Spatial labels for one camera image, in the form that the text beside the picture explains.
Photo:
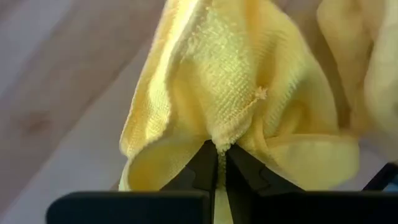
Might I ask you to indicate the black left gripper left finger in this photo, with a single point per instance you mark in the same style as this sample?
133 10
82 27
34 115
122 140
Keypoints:
202 174

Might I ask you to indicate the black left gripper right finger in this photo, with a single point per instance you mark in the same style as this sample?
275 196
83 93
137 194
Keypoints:
248 177

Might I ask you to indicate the yellow microfiber towel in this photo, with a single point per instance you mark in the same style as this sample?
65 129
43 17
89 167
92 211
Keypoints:
377 77
230 77

